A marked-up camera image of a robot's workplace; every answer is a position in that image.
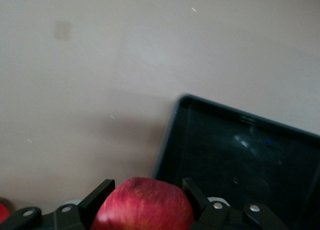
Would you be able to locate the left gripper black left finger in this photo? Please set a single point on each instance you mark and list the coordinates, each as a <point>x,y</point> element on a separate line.
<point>65,220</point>

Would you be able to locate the red apple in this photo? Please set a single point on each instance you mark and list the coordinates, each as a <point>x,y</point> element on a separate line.
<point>142,207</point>

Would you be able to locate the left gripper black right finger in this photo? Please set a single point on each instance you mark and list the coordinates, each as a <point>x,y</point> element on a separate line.
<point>225,220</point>

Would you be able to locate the black plastic box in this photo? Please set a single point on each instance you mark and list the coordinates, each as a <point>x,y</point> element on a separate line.
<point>225,170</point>

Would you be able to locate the red pomegranate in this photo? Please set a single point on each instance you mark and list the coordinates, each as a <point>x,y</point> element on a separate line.
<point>3,212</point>

